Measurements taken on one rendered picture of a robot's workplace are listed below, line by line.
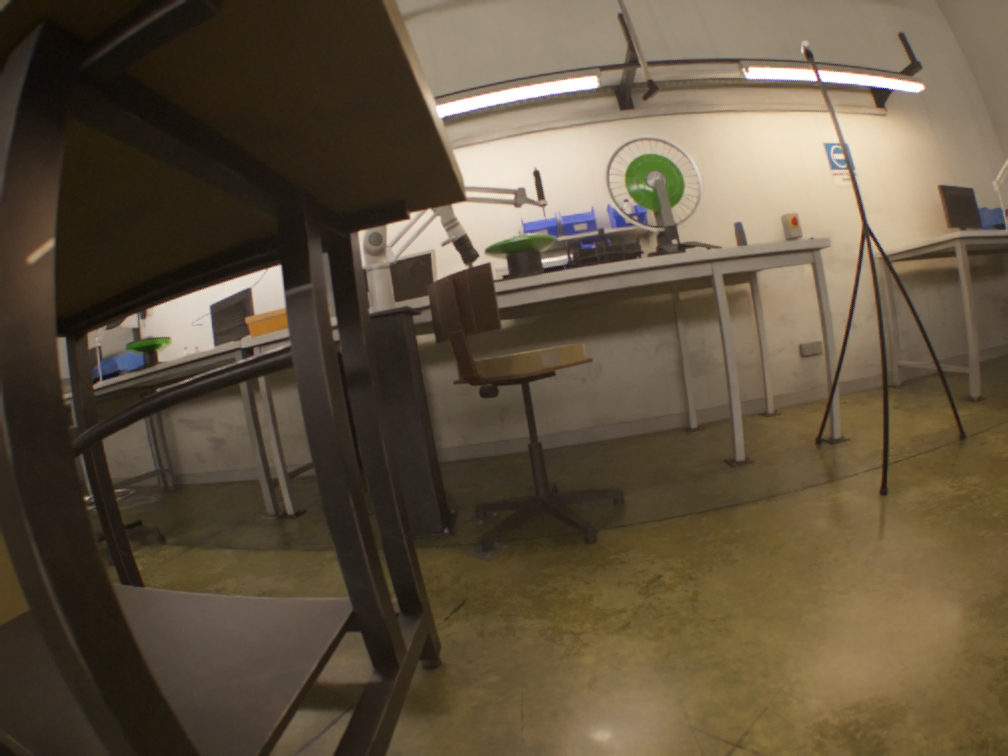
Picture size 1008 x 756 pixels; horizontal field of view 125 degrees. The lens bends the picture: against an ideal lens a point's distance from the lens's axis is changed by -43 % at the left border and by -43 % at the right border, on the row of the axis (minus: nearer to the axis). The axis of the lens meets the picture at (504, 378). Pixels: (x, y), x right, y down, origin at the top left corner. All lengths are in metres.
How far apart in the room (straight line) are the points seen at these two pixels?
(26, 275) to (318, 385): 0.46
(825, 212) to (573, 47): 2.05
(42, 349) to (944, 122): 4.93
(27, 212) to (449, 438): 2.79
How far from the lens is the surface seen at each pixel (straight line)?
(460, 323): 1.41
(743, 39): 3.85
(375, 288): 1.76
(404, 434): 1.70
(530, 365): 1.39
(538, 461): 1.63
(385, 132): 0.60
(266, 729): 0.58
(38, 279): 0.33
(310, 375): 0.67
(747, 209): 3.17
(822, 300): 2.23
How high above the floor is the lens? 0.64
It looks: 3 degrees down
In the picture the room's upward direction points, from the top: 10 degrees counter-clockwise
